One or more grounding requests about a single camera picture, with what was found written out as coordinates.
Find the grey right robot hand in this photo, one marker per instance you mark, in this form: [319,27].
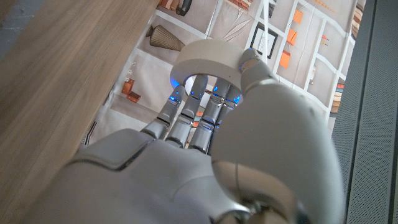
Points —
[264,140]

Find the white masking tape roll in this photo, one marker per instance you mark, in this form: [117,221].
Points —
[208,57]

